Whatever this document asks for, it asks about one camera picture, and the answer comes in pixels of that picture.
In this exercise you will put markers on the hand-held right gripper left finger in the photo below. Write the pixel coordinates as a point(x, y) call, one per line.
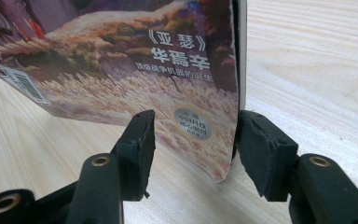
point(135, 155)

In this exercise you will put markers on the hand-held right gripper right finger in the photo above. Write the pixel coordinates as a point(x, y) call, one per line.
point(265, 155)

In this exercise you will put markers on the illustrated magazine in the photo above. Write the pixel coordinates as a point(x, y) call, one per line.
point(130, 71)

